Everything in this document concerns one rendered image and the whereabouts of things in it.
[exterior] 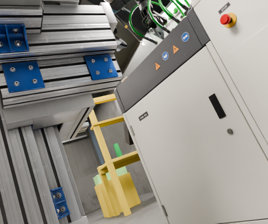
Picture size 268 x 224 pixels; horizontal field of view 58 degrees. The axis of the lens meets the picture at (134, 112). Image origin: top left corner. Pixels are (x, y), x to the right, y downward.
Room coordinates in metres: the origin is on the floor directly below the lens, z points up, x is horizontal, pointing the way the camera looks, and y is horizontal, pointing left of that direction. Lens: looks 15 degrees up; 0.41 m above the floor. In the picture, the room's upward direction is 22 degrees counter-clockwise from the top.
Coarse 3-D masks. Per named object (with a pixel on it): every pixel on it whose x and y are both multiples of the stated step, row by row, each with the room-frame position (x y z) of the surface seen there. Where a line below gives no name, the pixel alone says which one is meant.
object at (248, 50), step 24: (216, 0) 0.80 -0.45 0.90; (240, 0) 0.75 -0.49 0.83; (264, 0) 0.71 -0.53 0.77; (216, 24) 0.84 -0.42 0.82; (240, 24) 0.78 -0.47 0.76; (264, 24) 0.74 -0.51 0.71; (216, 48) 0.87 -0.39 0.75; (240, 48) 0.81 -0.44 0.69; (264, 48) 0.76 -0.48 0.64; (240, 72) 0.84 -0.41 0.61; (264, 72) 0.79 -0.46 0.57; (264, 96) 0.82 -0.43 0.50; (264, 120) 0.85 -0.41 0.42
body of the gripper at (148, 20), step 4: (144, 8) 1.23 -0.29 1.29; (152, 8) 1.26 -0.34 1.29; (140, 12) 1.26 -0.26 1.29; (144, 12) 1.25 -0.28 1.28; (148, 12) 1.25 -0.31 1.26; (144, 16) 1.27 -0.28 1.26; (148, 16) 1.23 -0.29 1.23; (156, 16) 1.26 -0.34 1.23; (144, 20) 1.27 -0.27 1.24; (148, 20) 1.24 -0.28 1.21; (152, 20) 1.24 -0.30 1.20; (148, 24) 1.25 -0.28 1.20; (152, 24) 1.27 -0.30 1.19
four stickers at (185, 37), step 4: (184, 32) 0.94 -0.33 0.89; (184, 36) 0.95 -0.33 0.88; (188, 36) 0.93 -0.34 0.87; (184, 40) 0.95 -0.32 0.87; (176, 44) 0.99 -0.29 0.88; (172, 48) 1.01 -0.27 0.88; (176, 48) 0.99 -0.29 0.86; (164, 52) 1.04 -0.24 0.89; (164, 56) 1.05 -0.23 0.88; (168, 56) 1.04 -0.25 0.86; (156, 60) 1.09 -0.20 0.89; (164, 60) 1.06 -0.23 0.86; (156, 64) 1.10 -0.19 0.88; (156, 68) 1.11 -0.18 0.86
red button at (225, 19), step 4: (224, 16) 0.77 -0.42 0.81; (228, 16) 0.77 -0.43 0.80; (232, 16) 0.79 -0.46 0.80; (220, 20) 0.78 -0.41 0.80; (224, 20) 0.78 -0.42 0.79; (228, 20) 0.77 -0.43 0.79; (232, 20) 0.79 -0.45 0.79; (224, 24) 0.79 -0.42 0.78; (228, 24) 0.81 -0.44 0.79; (232, 24) 0.80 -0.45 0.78
